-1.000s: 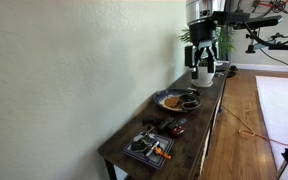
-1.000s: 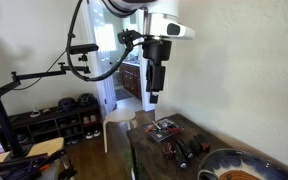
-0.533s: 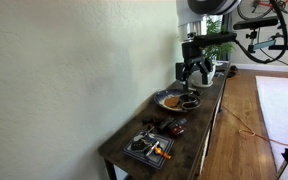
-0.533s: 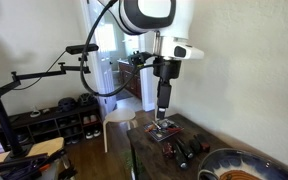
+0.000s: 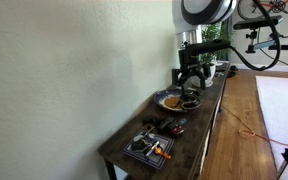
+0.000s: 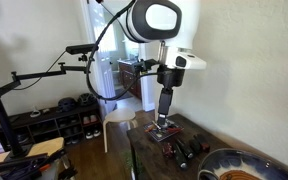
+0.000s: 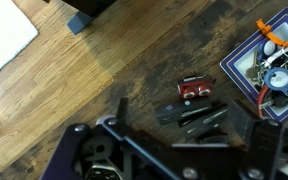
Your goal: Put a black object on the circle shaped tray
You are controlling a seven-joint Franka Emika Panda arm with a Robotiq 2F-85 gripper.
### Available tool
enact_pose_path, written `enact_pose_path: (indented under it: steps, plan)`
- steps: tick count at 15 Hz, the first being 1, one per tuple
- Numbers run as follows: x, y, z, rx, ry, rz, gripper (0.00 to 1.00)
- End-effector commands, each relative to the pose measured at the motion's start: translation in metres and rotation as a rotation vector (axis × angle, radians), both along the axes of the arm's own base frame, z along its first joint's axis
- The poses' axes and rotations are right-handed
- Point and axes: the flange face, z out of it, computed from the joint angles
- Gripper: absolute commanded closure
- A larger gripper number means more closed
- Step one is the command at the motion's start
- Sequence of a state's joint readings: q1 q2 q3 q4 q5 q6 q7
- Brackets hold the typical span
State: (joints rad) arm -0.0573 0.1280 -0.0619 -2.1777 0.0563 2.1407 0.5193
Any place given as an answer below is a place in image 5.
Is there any white rug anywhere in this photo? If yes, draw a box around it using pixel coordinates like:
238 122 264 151
255 75 288 172

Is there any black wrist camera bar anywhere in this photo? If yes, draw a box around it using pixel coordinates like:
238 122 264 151
183 39 232 57

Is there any square blue patterned tray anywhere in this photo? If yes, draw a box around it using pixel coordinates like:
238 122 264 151
122 128 176 170

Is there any slim black bar light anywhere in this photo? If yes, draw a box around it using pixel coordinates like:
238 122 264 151
158 116 176 132

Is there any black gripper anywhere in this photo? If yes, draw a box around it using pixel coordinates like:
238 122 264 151
171 49 209 96

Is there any black stereo camera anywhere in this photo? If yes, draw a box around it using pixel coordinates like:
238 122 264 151
232 14 284 31

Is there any white silver pocket tool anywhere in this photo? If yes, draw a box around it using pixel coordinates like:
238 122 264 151
145 140 161 157

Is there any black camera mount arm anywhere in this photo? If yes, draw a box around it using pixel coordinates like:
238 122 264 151
244 29 288 55

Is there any red twin lens bike light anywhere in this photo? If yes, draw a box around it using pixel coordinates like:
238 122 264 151
170 125 187 137

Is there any white saucer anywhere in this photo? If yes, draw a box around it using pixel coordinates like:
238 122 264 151
190 77 215 89

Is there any black bike light grey button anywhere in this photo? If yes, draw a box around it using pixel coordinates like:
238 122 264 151
170 116 188 130

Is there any thin black cable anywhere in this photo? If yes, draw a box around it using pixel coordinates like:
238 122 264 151
259 49 288 76

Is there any orange floor cable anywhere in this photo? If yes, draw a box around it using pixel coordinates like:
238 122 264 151
220 104 288 148

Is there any silver key bunch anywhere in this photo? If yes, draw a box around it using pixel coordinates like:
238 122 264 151
133 125 157 141

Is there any black table frame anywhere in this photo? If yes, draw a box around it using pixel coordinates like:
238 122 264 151
103 158 119 180

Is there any orange spiral coaster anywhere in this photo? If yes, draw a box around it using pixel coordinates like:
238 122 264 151
163 95 182 109

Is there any black key fob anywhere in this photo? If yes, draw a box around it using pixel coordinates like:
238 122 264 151
130 141 146 152

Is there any round blue plate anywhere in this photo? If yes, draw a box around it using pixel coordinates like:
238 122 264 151
153 87 203 113

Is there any leafy plant white pot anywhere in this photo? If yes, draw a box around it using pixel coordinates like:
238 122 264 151
199 23 234 85

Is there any orange handled tool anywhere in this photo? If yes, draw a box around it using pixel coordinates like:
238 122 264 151
153 146 173 160

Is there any black coiled strap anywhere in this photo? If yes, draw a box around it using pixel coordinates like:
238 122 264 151
179 92 202 111

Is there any bicycle with red frame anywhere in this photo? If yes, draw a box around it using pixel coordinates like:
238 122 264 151
236 0 288 25

